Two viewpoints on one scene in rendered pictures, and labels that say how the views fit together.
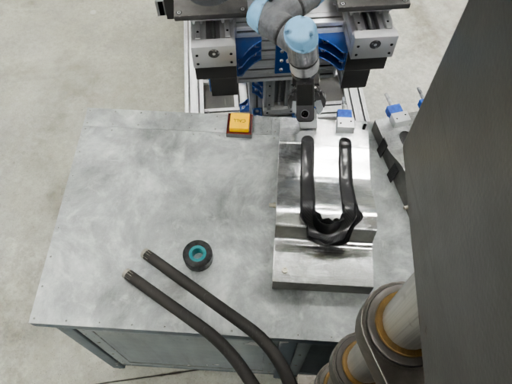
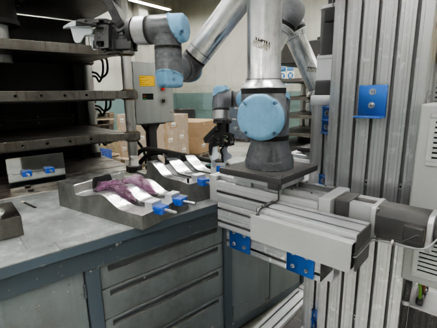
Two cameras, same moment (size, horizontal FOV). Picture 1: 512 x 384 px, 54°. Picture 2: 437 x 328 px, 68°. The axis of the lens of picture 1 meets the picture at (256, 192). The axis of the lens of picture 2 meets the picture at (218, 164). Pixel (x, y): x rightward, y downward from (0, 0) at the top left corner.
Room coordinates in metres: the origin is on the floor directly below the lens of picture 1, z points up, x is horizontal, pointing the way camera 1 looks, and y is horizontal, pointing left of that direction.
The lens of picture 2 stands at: (1.94, -1.14, 1.26)
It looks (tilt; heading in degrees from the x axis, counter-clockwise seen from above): 12 degrees down; 137
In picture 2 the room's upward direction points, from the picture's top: 1 degrees counter-clockwise
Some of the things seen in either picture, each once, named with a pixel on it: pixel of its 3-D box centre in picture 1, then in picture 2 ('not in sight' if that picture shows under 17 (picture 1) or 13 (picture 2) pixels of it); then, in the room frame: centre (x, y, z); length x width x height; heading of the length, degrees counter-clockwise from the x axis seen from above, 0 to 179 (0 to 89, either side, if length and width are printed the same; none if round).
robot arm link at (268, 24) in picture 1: (275, 18); (243, 99); (0.96, -0.05, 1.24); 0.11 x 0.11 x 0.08; 46
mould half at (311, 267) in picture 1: (323, 196); (181, 173); (0.66, -0.19, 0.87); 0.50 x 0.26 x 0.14; 177
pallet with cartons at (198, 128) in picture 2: not in sight; (186, 137); (-3.37, 2.96, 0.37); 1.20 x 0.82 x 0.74; 16
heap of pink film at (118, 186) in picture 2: not in sight; (123, 184); (0.73, -0.54, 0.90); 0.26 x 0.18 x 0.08; 14
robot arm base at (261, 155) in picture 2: not in sight; (269, 150); (1.34, -0.35, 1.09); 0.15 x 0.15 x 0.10
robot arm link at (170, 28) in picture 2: not in sight; (167, 30); (1.18, -0.60, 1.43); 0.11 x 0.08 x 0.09; 30
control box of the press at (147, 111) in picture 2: not in sight; (153, 169); (-0.02, 0.07, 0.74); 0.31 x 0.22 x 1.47; 87
